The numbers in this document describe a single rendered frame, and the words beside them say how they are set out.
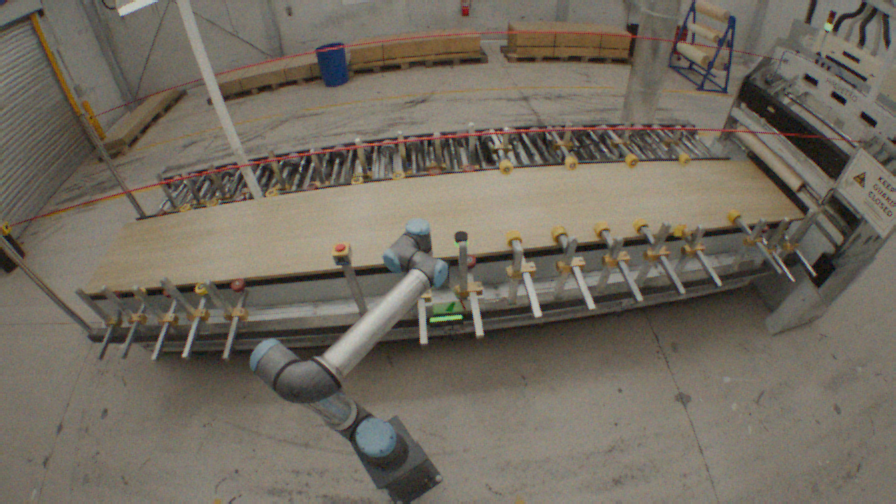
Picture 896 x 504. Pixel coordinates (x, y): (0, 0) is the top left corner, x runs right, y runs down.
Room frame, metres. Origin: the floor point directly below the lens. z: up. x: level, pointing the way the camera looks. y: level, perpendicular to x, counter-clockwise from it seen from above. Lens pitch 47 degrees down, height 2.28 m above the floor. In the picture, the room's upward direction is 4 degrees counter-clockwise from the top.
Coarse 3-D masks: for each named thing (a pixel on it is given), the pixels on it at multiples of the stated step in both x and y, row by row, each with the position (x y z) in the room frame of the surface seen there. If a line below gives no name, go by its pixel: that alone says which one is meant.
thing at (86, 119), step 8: (88, 120) 2.07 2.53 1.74; (88, 128) 2.04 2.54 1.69; (96, 136) 2.06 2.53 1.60; (96, 144) 2.04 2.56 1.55; (104, 152) 2.06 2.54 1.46; (104, 160) 2.04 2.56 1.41; (112, 168) 2.04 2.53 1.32; (120, 176) 2.07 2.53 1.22; (120, 184) 2.04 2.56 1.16; (128, 192) 2.05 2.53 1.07; (136, 200) 2.07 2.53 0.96; (136, 208) 2.05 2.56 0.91
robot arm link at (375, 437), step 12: (360, 420) 0.46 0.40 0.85; (372, 420) 0.45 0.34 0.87; (360, 432) 0.40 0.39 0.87; (372, 432) 0.40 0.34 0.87; (384, 432) 0.40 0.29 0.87; (360, 444) 0.35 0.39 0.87; (372, 444) 0.35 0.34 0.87; (384, 444) 0.36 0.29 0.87; (396, 444) 0.37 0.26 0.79; (372, 456) 0.32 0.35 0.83; (384, 456) 0.32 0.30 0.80; (396, 456) 0.34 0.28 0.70
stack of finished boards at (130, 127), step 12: (156, 96) 7.54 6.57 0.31; (168, 96) 7.38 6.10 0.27; (144, 108) 6.85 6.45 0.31; (156, 108) 6.79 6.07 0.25; (132, 120) 6.26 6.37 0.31; (144, 120) 6.24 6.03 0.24; (120, 132) 5.75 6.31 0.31; (132, 132) 5.74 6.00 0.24; (108, 144) 5.40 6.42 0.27; (120, 144) 5.42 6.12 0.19
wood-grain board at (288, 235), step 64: (320, 192) 1.92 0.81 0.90; (384, 192) 1.85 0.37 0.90; (448, 192) 1.79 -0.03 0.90; (512, 192) 1.75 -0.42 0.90; (576, 192) 1.72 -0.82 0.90; (640, 192) 1.70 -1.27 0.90; (704, 192) 1.68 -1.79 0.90; (768, 192) 1.67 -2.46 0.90; (128, 256) 1.48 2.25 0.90; (192, 256) 1.42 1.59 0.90; (256, 256) 1.37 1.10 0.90; (320, 256) 1.33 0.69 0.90; (448, 256) 1.27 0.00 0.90
